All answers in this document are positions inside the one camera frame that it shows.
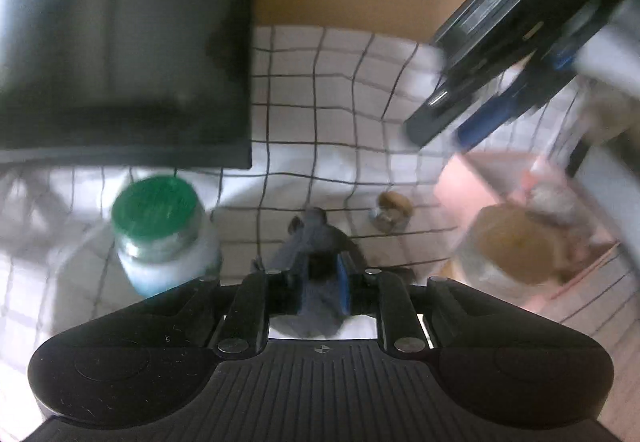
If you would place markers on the dark grey plush toy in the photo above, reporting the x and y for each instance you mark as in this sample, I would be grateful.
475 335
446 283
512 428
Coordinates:
315 243

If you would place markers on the small cork stopper bottle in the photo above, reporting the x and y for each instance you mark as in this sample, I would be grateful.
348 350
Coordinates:
391 213

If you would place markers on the green lid plastic jar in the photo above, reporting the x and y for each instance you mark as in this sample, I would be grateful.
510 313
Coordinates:
163 235

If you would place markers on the brown lid clear jar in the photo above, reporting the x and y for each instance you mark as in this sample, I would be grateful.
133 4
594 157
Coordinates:
508 254

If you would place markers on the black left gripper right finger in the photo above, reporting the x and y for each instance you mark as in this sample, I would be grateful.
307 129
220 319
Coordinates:
357 288

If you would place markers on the pink storage box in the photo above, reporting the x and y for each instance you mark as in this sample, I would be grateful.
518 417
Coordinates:
474 181

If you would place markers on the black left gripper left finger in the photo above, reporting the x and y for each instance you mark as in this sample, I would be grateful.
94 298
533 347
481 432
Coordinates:
285 291

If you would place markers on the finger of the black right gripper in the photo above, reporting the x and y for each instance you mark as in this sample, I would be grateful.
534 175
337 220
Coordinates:
508 105

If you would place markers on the white black grid tablecloth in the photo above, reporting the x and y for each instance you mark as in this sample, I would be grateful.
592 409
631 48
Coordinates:
327 108

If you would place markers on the black flat screen monitor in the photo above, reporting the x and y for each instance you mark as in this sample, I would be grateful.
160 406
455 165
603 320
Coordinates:
164 83

